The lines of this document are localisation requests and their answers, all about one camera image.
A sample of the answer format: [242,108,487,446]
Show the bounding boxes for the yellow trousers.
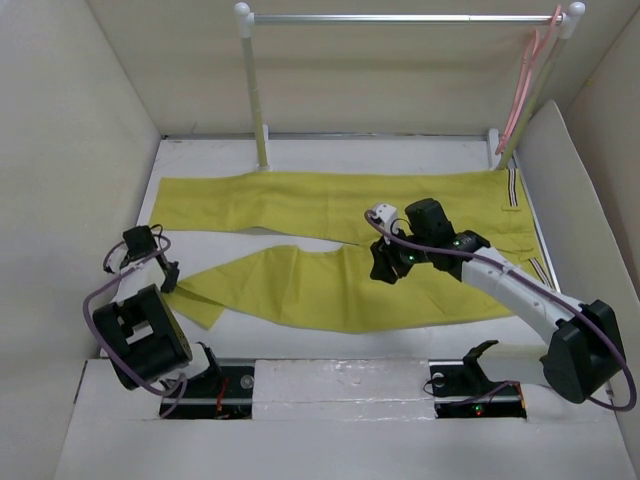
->
[151,170,550,334]

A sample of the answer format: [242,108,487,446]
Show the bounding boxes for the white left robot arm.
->
[91,224,224,397]

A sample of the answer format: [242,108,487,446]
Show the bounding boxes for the white clothes rack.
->
[232,1,586,171]

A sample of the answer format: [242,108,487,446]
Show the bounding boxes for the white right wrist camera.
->
[365,203,401,239]

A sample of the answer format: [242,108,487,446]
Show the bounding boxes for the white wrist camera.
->
[103,247,165,303]
[365,203,401,239]

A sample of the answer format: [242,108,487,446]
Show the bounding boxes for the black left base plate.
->
[159,360,255,420]

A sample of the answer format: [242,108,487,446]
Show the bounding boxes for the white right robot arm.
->
[364,198,638,412]

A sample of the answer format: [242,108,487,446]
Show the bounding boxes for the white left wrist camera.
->
[103,247,165,303]

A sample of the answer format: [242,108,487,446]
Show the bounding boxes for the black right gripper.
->
[369,223,433,285]

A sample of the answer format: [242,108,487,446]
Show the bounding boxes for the aluminium rail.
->
[508,151,561,292]

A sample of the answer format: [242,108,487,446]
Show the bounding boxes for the white side board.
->
[514,98,640,346]

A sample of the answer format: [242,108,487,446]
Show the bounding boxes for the pink clothes hanger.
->
[495,4,562,155]

